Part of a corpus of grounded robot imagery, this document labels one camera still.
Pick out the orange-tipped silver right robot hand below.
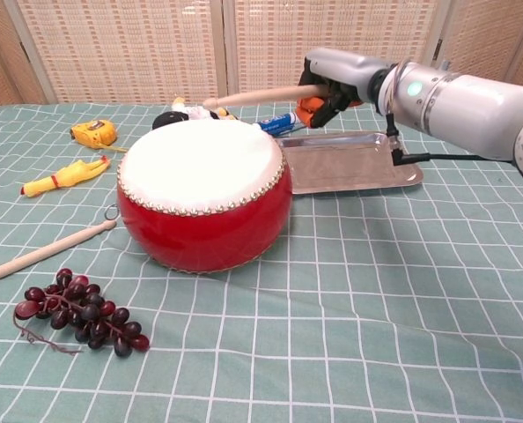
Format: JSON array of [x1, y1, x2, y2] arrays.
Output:
[[295, 48, 390, 129]]

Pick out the wooden drumstick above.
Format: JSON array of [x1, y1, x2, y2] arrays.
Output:
[[202, 84, 328, 108], [0, 219, 118, 289]]

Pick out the red drum with white skin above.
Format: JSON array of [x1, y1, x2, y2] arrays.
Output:
[[104, 119, 294, 275]]

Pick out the green checkered tablecloth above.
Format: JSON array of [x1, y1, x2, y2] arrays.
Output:
[[0, 101, 523, 423]]

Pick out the blue white toothpaste tube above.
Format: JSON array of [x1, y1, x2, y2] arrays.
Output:
[[254, 111, 309, 136]]

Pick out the stainless steel tray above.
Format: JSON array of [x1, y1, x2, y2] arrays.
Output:
[[273, 130, 424, 196]]

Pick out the black white plush doll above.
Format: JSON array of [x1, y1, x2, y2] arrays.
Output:
[[151, 97, 240, 131]]

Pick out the bamboo folding screen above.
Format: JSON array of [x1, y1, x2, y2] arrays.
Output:
[[0, 0, 523, 109]]

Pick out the yellow tape measure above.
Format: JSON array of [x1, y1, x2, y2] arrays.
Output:
[[70, 121, 118, 146]]

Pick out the yellow rubber chicken toy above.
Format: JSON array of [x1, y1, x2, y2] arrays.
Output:
[[20, 156, 112, 199]]

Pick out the dark red grape bunch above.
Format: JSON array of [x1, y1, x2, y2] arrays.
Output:
[[13, 267, 151, 359]]

